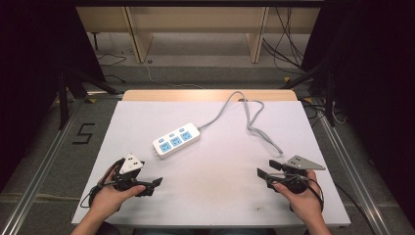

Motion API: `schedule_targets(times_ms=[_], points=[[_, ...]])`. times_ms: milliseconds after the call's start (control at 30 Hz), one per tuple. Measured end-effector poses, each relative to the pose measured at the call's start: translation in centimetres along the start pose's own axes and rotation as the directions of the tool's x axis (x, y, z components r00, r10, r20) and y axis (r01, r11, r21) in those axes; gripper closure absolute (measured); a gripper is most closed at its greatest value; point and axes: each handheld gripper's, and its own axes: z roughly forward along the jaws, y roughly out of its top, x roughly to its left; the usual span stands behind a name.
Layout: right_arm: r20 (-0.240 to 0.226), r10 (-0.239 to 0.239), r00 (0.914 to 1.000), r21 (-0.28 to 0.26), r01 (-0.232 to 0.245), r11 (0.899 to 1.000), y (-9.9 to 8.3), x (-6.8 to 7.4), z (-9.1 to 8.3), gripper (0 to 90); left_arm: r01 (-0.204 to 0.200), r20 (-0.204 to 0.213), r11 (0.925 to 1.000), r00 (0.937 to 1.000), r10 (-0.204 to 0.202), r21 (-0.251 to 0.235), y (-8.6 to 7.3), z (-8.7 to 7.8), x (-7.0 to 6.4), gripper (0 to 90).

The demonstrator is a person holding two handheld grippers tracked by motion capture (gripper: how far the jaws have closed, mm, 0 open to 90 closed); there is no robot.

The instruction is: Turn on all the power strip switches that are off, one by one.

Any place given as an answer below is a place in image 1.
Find beige wooden desk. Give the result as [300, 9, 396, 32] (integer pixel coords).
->
[75, 5, 322, 65]

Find person's right hand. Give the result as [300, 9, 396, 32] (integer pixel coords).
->
[273, 169, 324, 223]

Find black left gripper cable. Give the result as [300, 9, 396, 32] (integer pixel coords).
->
[79, 158, 127, 210]

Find white table mat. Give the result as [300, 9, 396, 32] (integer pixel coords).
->
[70, 100, 352, 228]

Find wooden table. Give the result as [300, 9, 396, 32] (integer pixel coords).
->
[121, 89, 299, 103]

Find white power strip blue sockets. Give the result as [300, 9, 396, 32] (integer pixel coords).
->
[152, 121, 202, 161]

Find person's left hand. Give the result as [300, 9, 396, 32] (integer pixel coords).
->
[89, 169, 147, 219]

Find black metal stand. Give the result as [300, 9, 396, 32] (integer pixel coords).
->
[56, 64, 121, 131]
[279, 60, 338, 128]

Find bundle of black floor cables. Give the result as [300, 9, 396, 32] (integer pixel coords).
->
[261, 6, 306, 76]

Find black curtain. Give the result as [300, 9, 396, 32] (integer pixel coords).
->
[300, 0, 415, 229]
[0, 0, 107, 194]

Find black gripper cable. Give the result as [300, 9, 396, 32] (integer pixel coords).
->
[304, 175, 378, 235]
[79, 158, 127, 210]

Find aluminium floor rail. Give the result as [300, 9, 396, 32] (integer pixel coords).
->
[316, 112, 394, 235]
[0, 97, 86, 235]

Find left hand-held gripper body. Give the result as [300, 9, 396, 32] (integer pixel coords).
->
[112, 153, 145, 192]

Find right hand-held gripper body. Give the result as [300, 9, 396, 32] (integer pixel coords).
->
[267, 155, 327, 194]

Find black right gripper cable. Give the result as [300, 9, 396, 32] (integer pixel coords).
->
[304, 175, 378, 235]

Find grey power strip cable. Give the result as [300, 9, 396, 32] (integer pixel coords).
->
[197, 90, 284, 155]

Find thin black floor cable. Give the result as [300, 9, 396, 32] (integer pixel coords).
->
[95, 52, 127, 84]

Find white floor cable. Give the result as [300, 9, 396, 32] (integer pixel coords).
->
[142, 61, 204, 90]

